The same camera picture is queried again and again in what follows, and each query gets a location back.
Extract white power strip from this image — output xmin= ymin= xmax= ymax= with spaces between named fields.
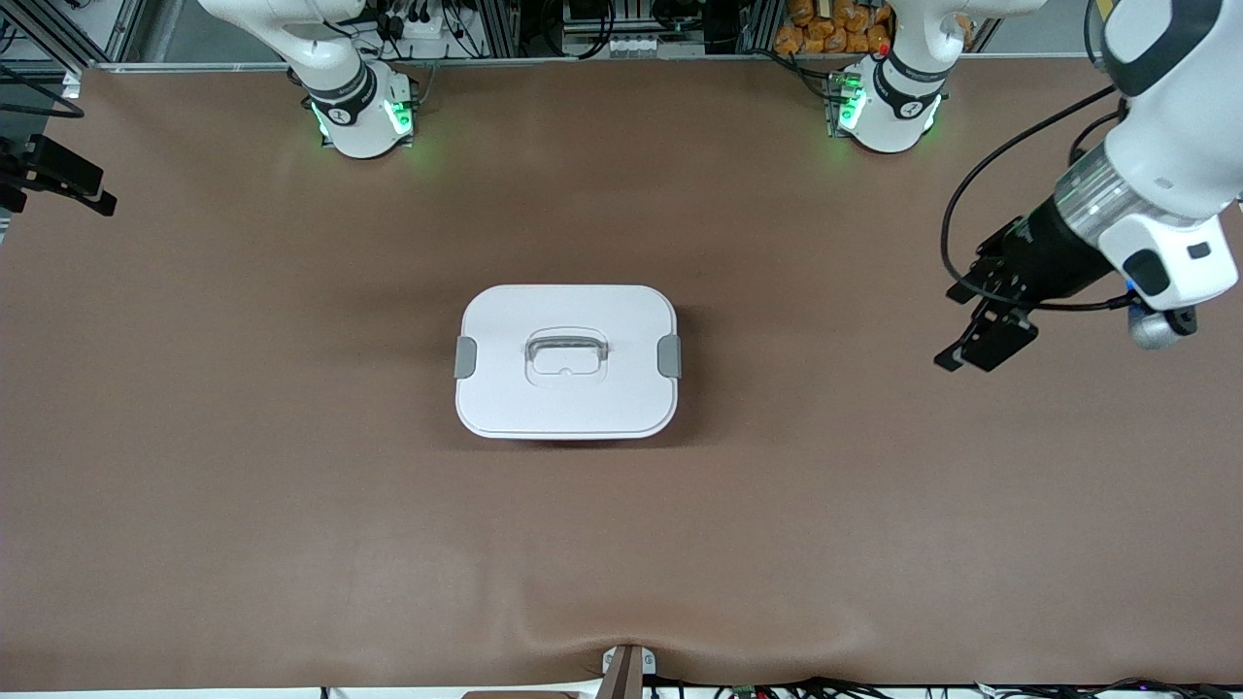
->
xmin=384 ymin=8 xmax=457 ymax=45

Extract pile of orange objects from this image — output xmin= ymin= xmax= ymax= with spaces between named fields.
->
xmin=774 ymin=0 xmax=894 ymax=56

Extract aluminium frame strut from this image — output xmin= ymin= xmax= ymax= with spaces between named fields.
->
xmin=102 ymin=0 xmax=151 ymax=64
xmin=481 ymin=0 xmax=522 ymax=56
xmin=738 ymin=0 xmax=780 ymax=54

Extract grey bracket with brown post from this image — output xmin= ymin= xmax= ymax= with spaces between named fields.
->
xmin=600 ymin=644 xmax=657 ymax=699

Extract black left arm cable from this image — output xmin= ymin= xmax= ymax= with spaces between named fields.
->
xmin=939 ymin=85 xmax=1132 ymax=314

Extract white box lid grey clips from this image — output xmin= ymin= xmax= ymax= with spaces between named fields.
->
xmin=454 ymin=283 xmax=683 ymax=441

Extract brown table mat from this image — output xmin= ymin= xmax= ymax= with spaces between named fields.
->
xmin=0 ymin=55 xmax=1243 ymax=692

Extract aluminium table edge rail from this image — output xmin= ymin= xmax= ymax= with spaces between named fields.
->
xmin=97 ymin=54 xmax=1166 ymax=72

